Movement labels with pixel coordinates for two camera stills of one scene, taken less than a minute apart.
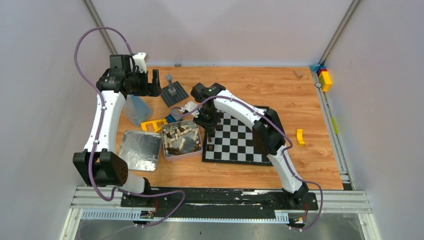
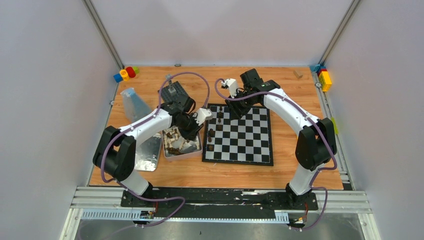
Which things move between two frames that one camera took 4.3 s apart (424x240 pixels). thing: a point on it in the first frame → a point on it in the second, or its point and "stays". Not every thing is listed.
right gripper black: (210, 126) → (236, 111)
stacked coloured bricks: (325, 79) stays
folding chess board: (231, 141) stays
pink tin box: (181, 139) stays
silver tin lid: (141, 150) stays
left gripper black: (147, 84) → (189, 127)
